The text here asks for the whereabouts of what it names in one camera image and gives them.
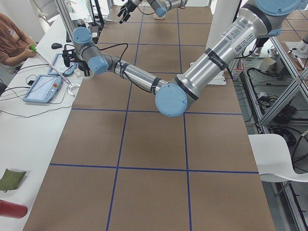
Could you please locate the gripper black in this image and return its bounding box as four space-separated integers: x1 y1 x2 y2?
77 61 90 77
117 0 137 24

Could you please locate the white HOME mug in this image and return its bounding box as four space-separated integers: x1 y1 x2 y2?
74 69 94 80

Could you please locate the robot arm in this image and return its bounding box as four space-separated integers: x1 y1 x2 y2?
72 0 308 117
117 0 188 24

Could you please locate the cream cup with wooden lid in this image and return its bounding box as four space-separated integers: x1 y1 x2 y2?
154 14 166 20

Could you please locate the far teach pendant tablet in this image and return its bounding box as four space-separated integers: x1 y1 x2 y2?
52 53 77 76

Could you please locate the teach pendant tablet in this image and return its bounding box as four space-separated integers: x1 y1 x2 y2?
23 75 62 103
52 53 77 76

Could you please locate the black computer mouse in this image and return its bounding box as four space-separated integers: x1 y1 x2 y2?
51 43 63 50

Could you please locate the near teach pendant tablet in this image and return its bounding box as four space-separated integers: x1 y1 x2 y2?
23 75 62 103

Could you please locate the person in brown shirt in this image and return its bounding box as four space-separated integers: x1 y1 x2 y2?
0 13 37 66

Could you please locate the brown paper table mat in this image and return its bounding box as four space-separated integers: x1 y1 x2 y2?
23 6 277 231

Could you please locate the green cloth pouch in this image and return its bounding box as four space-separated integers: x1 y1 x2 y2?
0 169 26 193

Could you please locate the red cylinder bottle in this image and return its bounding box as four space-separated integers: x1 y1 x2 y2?
0 200 28 218

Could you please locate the white chair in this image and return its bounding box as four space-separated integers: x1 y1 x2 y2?
248 134 308 183

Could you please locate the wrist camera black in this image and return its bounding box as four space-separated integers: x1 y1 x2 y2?
62 49 76 67

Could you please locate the green handled metal rod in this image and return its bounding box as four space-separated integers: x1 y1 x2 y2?
30 44 80 88

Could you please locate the aluminium frame post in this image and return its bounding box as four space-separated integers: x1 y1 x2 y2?
55 0 91 75

